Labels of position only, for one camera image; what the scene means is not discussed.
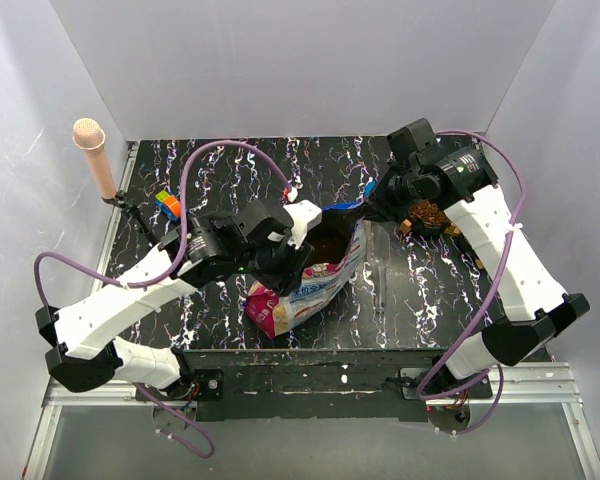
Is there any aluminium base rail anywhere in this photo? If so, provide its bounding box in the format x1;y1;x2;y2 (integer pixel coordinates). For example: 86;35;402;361
23;362;600;479

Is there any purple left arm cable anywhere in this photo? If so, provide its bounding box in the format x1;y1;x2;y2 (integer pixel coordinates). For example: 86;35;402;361
33;139;301;459

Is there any pink pet food bag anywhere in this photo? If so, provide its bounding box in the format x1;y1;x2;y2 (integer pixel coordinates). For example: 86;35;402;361
245;200;367;339

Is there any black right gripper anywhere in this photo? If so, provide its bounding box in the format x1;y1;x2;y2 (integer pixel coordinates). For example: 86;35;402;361
356;158;422;225

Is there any black bowl with logo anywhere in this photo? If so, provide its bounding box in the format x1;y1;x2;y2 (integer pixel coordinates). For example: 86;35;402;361
399;201;461;237

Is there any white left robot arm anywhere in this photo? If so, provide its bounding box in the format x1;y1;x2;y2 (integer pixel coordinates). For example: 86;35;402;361
36;201;322;400

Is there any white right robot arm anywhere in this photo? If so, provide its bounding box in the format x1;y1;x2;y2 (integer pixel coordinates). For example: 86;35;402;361
361;143;590;400

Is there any pink microphone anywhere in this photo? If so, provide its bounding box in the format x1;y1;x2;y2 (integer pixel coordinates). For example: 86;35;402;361
72;118;117;201

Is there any colourful cube toy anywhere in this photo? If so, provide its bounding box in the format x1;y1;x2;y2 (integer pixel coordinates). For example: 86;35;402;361
155;190;181;222

